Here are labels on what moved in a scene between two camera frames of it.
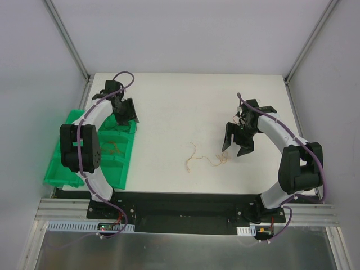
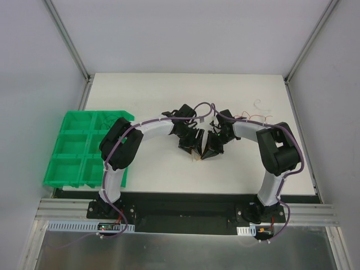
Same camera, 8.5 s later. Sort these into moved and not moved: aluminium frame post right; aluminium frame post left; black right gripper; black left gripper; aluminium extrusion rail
Moved: black right gripper; black left gripper
Not moved: aluminium frame post right; aluminium frame post left; aluminium extrusion rail
